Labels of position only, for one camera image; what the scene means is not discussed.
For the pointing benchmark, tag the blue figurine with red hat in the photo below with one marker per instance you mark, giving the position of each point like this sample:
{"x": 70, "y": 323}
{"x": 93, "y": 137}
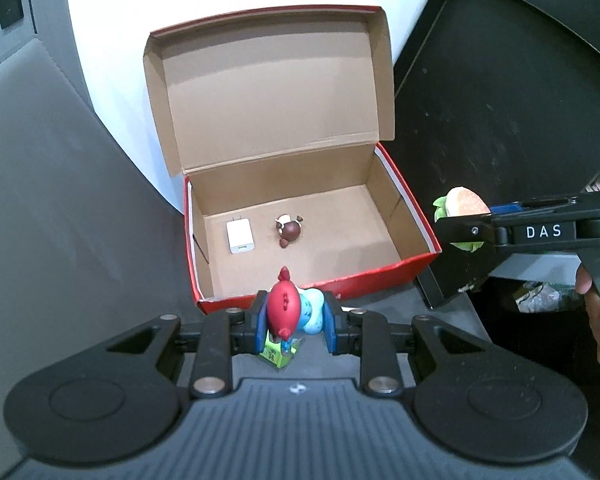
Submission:
{"x": 292, "y": 310}

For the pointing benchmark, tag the brown cow figurine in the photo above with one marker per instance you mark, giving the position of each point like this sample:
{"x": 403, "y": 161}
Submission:
{"x": 289, "y": 230}

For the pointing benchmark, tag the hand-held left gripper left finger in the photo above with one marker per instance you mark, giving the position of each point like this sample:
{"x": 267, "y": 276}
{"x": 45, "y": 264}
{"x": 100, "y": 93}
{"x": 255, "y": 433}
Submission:
{"x": 261, "y": 325}

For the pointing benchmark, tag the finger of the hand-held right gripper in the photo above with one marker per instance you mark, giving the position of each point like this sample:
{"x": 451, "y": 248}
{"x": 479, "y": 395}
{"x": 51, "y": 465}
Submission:
{"x": 467, "y": 230}
{"x": 505, "y": 208}

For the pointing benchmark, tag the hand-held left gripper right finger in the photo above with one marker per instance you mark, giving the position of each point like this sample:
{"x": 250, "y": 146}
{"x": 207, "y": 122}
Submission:
{"x": 331, "y": 325}

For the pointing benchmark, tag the white charger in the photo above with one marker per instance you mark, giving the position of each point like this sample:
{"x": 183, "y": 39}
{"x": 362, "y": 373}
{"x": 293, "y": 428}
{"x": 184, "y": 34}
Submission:
{"x": 240, "y": 236}

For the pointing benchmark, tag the red cardboard shoe box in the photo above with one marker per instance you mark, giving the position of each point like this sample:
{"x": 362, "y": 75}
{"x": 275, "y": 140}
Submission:
{"x": 280, "y": 135}

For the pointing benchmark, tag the hamburger toy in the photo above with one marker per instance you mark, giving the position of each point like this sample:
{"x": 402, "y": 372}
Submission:
{"x": 465, "y": 202}

